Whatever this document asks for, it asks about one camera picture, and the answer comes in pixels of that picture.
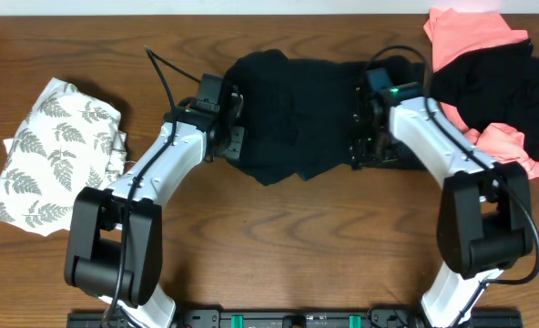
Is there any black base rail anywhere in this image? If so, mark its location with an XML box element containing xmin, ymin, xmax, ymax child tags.
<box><xmin>66</xmin><ymin>307</ymin><xmax>524</xmax><ymax>328</ymax></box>

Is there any black garment in pile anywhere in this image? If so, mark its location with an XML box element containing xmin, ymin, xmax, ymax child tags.
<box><xmin>431</xmin><ymin>40</ymin><xmax>539</xmax><ymax>161</ymax></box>

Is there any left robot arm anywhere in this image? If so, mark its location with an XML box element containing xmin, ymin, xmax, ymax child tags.
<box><xmin>65</xmin><ymin>77</ymin><xmax>244</xmax><ymax>327</ymax></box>

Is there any coral pink garment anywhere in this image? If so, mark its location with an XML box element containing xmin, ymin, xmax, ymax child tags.
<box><xmin>423</xmin><ymin>8</ymin><xmax>539</xmax><ymax>179</ymax></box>

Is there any white fern-print drawstring bag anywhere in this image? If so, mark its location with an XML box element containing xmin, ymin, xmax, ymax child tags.
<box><xmin>0</xmin><ymin>78</ymin><xmax>127</xmax><ymax>236</ymax></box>

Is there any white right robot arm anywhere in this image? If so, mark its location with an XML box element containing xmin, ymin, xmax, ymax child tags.
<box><xmin>350</xmin><ymin>77</ymin><xmax>539</xmax><ymax>327</ymax></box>

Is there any black garment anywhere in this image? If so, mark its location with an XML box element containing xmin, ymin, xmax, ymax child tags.
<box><xmin>221</xmin><ymin>48</ymin><xmax>428</xmax><ymax>187</ymax></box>
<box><xmin>431</xmin><ymin>40</ymin><xmax>539</xmax><ymax>161</ymax></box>

